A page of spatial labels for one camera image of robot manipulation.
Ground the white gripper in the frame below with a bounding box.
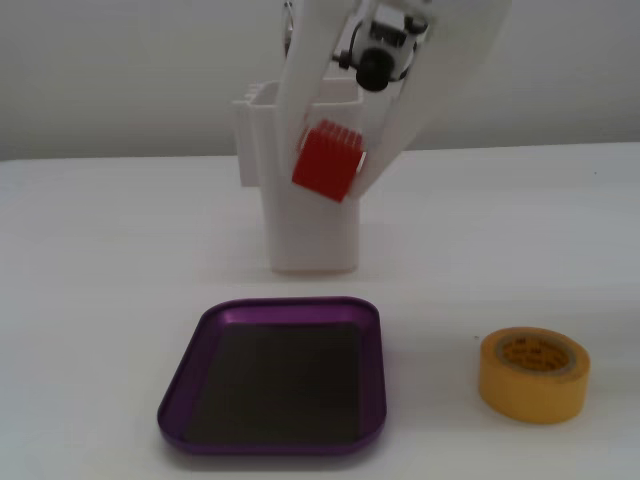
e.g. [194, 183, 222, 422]
[273, 0, 514, 200]

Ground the red cube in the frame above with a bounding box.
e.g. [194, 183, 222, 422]
[291, 119, 367, 204]

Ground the white plastic box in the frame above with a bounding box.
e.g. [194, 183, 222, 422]
[231, 77, 366, 274]

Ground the clear black ballpoint pen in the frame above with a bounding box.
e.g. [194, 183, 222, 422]
[282, 0, 297, 55]

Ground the purple metal tray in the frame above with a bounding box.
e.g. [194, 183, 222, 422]
[157, 296, 388, 457]

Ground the yellow tape roll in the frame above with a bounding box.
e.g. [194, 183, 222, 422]
[478, 327, 591, 426]

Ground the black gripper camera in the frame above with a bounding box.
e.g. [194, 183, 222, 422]
[333, 17, 429, 95]

